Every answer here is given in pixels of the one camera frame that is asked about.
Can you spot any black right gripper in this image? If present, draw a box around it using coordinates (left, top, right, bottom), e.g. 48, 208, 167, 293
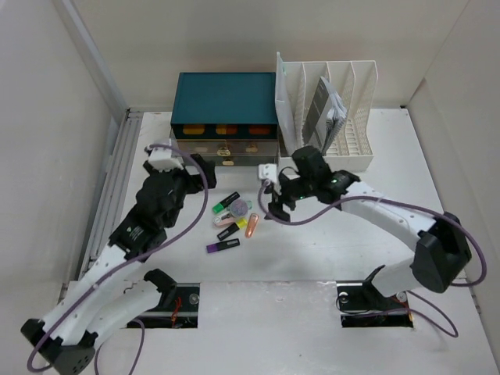
264, 174, 316, 223

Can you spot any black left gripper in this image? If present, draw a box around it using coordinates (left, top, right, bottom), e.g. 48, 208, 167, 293
146, 154, 216, 227

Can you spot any clear paper clip jar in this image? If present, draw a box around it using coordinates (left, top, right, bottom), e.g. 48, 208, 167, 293
229, 198, 253, 218

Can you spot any grey booklet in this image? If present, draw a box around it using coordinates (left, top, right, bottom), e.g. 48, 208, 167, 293
302, 77, 348, 155

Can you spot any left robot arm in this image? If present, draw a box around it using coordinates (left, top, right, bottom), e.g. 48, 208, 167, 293
20, 154, 216, 374

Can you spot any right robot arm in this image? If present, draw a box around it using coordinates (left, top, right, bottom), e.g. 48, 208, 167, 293
258, 146, 472, 312

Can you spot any yellow cap black highlighter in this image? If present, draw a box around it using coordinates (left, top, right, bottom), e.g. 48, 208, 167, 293
217, 218, 248, 241

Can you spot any green cap black highlighter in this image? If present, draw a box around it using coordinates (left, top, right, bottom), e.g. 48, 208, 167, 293
212, 191, 240, 214

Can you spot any bottom dark drawer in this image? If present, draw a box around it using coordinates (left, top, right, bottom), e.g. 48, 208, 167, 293
208, 155, 276, 167

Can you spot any purple cap black highlighter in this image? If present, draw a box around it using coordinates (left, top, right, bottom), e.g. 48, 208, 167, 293
206, 238, 241, 254

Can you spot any teal drawer organizer cabinet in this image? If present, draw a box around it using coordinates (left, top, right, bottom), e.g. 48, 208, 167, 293
170, 72, 279, 151

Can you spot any white file rack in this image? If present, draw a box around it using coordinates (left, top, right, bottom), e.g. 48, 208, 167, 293
277, 60, 378, 172

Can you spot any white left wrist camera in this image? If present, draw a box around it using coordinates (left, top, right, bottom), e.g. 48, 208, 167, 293
145, 144, 184, 172

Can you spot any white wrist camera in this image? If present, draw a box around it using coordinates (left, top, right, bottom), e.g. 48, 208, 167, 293
258, 163, 278, 184
145, 144, 184, 172

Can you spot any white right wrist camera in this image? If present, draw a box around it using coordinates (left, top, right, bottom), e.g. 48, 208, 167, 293
258, 163, 278, 184

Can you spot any aluminium frame rail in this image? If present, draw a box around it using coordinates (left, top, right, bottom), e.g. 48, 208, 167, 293
53, 1, 142, 286

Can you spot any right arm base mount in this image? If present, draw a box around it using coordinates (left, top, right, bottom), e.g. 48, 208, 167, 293
335, 281, 413, 328

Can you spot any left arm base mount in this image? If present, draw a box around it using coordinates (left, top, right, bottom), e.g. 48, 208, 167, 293
127, 284, 201, 329

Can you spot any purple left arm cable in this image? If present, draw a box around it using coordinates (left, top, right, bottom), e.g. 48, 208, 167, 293
26, 143, 209, 375

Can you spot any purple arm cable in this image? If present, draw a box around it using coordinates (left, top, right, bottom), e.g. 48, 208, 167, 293
258, 181, 488, 339
26, 143, 209, 375

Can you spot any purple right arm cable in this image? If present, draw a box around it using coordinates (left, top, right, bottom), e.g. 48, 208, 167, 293
258, 181, 488, 339

